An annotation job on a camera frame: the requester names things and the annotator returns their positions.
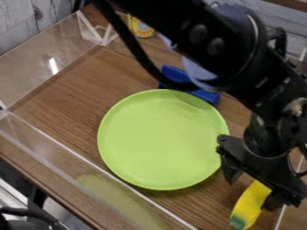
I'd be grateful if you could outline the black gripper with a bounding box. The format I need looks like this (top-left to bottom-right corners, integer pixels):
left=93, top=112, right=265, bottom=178
left=216, top=135, right=307, bottom=212

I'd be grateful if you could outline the yellow green banana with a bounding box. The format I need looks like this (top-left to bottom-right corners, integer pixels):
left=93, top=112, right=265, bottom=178
left=229, top=181, right=271, bottom=230

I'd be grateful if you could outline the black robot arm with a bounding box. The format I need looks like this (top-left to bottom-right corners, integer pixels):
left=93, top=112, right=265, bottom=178
left=101, top=0, right=307, bottom=210

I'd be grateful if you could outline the green round plate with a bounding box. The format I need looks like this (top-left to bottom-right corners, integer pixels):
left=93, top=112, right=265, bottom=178
left=97, top=90, right=229, bottom=190

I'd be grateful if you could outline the blue plastic block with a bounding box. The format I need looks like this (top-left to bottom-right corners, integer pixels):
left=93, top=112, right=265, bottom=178
left=160, top=65, right=220, bottom=106

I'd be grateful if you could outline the yellow labelled tin can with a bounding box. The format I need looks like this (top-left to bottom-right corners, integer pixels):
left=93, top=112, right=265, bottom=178
left=128, top=15, right=155, bottom=39

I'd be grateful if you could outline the clear acrylic enclosure wall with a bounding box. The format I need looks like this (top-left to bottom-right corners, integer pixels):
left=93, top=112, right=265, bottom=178
left=0, top=102, right=196, bottom=230

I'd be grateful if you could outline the clear acrylic triangle bracket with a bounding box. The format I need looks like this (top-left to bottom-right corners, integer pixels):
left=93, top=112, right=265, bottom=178
left=76, top=11, right=119, bottom=47

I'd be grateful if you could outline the black cable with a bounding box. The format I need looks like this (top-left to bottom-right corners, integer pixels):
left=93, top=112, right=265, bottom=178
left=88, top=0, right=201, bottom=93

